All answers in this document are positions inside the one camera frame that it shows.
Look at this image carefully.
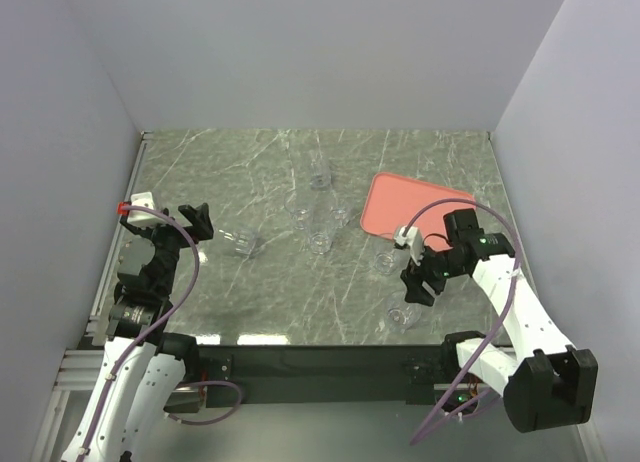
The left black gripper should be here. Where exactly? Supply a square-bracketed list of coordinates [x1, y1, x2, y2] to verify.
[121, 202, 212, 295]

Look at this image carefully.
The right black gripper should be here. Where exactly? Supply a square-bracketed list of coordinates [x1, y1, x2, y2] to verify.
[401, 239, 467, 307]

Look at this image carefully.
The clear wine glass front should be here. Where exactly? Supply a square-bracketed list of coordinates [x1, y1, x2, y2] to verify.
[385, 291, 422, 333]

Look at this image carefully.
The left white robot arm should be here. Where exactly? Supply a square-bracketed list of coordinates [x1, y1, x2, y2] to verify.
[61, 194, 214, 461]

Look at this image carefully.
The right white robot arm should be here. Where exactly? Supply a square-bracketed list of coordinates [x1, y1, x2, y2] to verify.
[393, 209, 598, 433]

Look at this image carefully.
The pink plastic tray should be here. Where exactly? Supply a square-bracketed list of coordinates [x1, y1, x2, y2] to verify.
[360, 172, 474, 239]

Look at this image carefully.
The clear square glass lying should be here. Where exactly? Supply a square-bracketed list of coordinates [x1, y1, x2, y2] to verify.
[219, 228, 259, 257]

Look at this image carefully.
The tall clear glass far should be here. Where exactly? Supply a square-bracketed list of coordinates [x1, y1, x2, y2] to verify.
[307, 150, 332, 190]

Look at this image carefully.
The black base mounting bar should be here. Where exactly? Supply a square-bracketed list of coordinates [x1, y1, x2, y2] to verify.
[164, 344, 481, 413]

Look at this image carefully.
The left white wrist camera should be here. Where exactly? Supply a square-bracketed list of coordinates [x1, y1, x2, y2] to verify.
[116, 191, 157, 228]

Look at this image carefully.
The aluminium rail frame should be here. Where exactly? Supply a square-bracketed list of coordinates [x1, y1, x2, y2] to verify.
[29, 131, 151, 462]

